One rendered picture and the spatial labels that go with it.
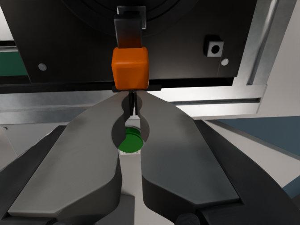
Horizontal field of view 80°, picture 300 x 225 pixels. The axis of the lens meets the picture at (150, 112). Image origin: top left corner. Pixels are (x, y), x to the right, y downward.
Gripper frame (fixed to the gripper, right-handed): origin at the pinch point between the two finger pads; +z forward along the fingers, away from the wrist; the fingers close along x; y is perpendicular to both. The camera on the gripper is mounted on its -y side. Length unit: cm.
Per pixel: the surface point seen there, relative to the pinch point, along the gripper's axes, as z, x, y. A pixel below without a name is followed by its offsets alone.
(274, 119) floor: 107, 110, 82
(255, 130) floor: 107, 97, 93
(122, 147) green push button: 9.2, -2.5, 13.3
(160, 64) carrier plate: 9.3, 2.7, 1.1
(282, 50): 20.3, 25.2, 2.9
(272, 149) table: 20.6, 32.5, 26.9
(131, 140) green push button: 9.1, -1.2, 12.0
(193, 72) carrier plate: 9.3, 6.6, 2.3
